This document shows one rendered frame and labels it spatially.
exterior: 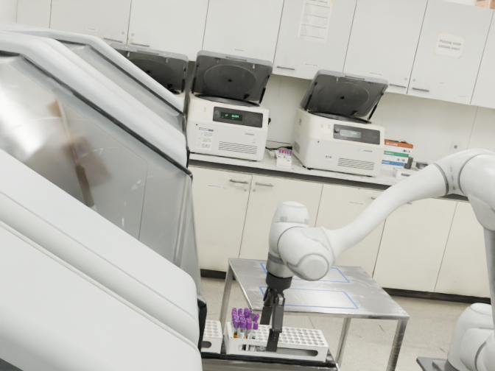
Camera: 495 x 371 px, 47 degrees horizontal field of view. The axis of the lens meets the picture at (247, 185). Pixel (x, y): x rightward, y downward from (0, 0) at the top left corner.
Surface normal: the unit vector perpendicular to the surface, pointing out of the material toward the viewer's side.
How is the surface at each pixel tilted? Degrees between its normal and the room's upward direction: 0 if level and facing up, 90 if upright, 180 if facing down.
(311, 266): 94
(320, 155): 90
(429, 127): 90
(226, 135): 90
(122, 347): 29
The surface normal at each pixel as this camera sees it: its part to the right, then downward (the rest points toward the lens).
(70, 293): 0.62, -0.77
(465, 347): -0.96, -0.07
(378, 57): 0.11, 0.26
